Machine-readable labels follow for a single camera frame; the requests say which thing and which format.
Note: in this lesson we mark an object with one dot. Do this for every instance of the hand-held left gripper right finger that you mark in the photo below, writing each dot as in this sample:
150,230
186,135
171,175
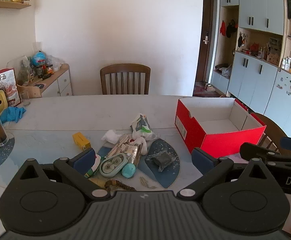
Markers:
201,161

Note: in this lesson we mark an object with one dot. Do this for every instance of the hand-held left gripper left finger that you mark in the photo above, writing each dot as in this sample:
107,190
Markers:
84,158

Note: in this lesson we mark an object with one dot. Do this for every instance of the green embroidered tassel sachet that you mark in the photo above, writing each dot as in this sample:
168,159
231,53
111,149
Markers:
94,168

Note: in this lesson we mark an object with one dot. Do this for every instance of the small yellow box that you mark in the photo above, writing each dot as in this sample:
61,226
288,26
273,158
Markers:
81,141

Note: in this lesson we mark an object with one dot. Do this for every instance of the light blue oval case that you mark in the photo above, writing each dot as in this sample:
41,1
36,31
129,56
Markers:
113,165

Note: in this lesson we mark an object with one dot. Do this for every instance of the red cardboard shoe box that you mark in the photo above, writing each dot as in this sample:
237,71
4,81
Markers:
223,140

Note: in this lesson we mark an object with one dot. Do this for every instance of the silver foil packet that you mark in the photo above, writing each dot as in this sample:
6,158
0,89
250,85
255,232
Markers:
131,152

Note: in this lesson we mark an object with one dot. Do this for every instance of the white green wipes packet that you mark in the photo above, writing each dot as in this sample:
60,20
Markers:
141,126

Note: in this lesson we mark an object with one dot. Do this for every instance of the wooden round-back chair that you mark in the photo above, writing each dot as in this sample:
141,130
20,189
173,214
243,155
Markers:
275,132

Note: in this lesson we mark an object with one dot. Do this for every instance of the blue speckled placemat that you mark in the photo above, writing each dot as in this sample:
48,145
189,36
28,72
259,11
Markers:
3,153
169,177

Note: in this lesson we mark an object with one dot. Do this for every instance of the dark block in plastic wrap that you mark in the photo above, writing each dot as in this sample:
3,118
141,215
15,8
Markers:
161,160

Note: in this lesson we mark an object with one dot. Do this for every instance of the turquoise egg-shaped toy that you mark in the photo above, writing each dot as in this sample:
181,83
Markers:
128,170

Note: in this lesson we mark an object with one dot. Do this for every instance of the beige dried leaf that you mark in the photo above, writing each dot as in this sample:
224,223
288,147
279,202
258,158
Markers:
146,182

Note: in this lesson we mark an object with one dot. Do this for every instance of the patterned red rug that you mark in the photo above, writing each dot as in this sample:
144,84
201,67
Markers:
205,90

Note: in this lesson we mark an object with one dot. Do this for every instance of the white wooden sideboard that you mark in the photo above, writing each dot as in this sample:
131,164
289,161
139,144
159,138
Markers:
58,82

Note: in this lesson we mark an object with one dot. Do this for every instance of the clear drinking glass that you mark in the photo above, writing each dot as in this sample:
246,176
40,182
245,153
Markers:
25,98

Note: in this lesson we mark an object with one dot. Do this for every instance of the blue cloth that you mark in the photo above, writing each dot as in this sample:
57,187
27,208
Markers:
11,113

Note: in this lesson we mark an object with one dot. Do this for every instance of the grey plastic bag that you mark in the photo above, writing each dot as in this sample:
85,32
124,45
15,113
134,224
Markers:
226,71

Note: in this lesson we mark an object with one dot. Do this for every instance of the wooden slat-back chair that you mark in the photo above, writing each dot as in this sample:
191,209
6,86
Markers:
125,71

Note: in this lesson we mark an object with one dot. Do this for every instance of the dark sauce bottle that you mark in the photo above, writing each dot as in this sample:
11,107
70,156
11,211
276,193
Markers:
40,72

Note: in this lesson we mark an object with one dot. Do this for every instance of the clear plastic bag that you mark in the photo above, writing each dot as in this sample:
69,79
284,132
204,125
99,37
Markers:
56,62

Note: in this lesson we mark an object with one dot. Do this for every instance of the brown door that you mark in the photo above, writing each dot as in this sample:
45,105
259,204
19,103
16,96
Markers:
204,55

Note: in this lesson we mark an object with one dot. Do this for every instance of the red white snack bag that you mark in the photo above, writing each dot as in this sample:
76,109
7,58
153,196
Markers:
6,85

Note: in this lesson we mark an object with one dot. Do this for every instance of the small blue globe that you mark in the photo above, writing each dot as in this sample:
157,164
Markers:
38,58

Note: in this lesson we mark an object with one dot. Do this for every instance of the dark hanging bag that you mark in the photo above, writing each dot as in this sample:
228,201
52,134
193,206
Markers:
231,28

